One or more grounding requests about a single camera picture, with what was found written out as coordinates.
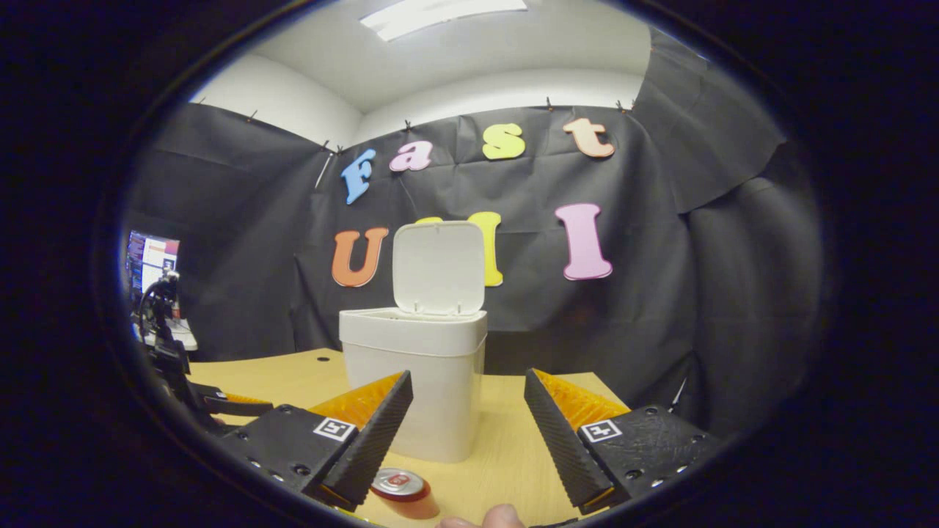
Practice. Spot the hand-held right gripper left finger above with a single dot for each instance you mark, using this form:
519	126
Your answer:
378	440

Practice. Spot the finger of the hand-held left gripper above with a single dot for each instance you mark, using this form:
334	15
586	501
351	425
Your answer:
227	405

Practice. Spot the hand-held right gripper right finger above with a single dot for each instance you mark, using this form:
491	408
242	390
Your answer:
561	440

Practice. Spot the red pop can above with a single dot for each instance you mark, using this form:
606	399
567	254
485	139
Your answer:
407	495

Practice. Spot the white desktop garbage bin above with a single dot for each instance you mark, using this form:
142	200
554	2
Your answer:
433	367

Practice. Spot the wooden desktop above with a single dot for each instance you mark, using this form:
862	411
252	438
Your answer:
506	440

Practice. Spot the computer monitor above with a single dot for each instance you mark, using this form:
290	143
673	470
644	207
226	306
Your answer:
154	257

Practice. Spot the black backdrop cloth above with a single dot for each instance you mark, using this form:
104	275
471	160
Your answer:
623	330

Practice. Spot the white thin rod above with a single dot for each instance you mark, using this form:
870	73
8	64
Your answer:
324	171

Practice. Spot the ceiling light panel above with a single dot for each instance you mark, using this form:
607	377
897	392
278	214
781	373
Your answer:
440	16

